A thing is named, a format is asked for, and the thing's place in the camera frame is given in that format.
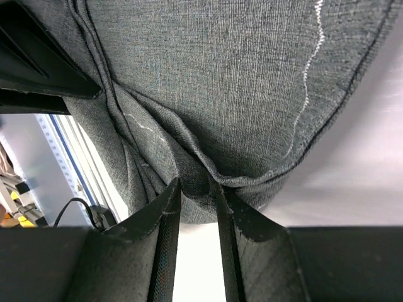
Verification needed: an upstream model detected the white slotted cable duct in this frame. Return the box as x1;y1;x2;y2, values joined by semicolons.
0;113;92;227

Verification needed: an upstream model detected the grey cloth napkin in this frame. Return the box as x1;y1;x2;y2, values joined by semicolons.
25;1;402;223

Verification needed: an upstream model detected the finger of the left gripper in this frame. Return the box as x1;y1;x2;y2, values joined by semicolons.
0;89;70;115
1;1;101;99

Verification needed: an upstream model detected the aluminium front rail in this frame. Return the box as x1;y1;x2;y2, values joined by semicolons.
48;115;128;222

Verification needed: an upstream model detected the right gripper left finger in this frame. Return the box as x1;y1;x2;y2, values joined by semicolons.
1;179;181;301

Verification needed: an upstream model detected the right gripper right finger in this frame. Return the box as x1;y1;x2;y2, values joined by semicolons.
215;186;402;301

